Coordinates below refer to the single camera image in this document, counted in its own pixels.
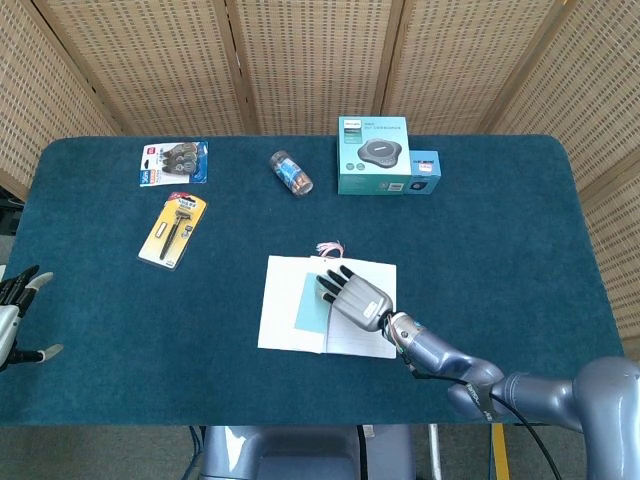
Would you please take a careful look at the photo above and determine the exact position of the correction tape blister pack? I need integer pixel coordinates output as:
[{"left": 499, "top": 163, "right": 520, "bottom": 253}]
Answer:
[{"left": 139, "top": 140, "right": 210, "bottom": 189}]

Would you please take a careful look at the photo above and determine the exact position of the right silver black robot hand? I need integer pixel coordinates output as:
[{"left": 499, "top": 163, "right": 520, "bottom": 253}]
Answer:
[{"left": 314, "top": 264, "right": 396, "bottom": 334}]

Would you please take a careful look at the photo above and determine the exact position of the blue cable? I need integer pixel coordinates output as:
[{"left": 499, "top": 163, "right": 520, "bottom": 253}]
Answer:
[{"left": 184, "top": 424, "right": 206, "bottom": 480}]

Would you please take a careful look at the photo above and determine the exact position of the black cable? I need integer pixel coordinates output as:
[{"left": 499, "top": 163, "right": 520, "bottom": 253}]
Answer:
[{"left": 355, "top": 424, "right": 370, "bottom": 480}]

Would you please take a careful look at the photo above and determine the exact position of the clear bottle with blue label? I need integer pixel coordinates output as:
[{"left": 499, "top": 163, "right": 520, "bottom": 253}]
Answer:
[{"left": 269, "top": 149, "right": 315, "bottom": 198}]

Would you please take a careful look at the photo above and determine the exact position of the bamboo folding screen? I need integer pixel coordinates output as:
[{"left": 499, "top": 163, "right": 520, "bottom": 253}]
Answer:
[{"left": 0, "top": 0, "right": 640, "bottom": 361}]

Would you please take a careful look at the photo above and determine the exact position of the open lined notebook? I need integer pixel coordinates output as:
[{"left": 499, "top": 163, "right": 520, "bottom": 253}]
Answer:
[{"left": 257, "top": 255, "right": 398, "bottom": 360}]

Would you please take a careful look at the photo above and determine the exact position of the white metal pole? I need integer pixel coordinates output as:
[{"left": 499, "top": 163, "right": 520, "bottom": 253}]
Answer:
[{"left": 428, "top": 423, "right": 444, "bottom": 480}]

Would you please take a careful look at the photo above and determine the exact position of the teal speaker box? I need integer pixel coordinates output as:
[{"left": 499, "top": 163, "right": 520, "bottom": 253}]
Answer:
[{"left": 337, "top": 116, "right": 413, "bottom": 196}]

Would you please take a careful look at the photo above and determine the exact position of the light blue tasselled bookmark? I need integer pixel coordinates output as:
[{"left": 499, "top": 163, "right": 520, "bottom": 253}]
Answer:
[{"left": 293, "top": 240, "right": 351, "bottom": 354}]

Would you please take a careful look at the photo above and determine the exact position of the dark blue table cloth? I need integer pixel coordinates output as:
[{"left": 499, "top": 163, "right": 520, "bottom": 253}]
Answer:
[{"left": 0, "top": 133, "right": 626, "bottom": 427}]

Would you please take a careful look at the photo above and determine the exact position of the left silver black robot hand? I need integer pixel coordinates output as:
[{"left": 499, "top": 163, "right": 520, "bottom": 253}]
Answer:
[{"left": 0, "top": 264, "right": 65, "bottom": 374}]

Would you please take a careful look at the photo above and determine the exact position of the small blue box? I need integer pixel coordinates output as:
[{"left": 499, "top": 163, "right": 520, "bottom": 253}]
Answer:
[{"left": 409, "top": 150, "right": 443, "bottom": 196}]

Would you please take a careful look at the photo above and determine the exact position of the razor in yellow pack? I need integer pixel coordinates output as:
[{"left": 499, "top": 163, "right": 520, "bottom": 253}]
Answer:
[{"left": 137, "top": 191, "right": 208, "bottom": 272}]

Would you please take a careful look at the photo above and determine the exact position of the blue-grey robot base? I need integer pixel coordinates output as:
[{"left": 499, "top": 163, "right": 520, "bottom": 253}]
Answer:
[{"left": 199, "top": 424, "right": 416, "bottom": 480}]

